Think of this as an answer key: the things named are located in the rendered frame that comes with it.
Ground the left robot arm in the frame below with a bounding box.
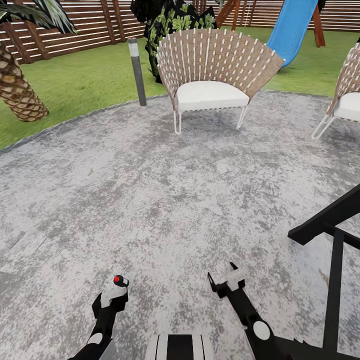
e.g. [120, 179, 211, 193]
[68, 286, 129, 360]

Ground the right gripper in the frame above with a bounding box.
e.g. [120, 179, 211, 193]
[210, 280, 247, 310]

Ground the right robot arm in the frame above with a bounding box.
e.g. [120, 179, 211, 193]
[210, 266, 293, 360]

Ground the pesticide atomizer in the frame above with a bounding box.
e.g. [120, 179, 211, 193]
[113, 274, 128, 288]

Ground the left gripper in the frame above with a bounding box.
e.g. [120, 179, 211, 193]
[92, 292, 129, 321]

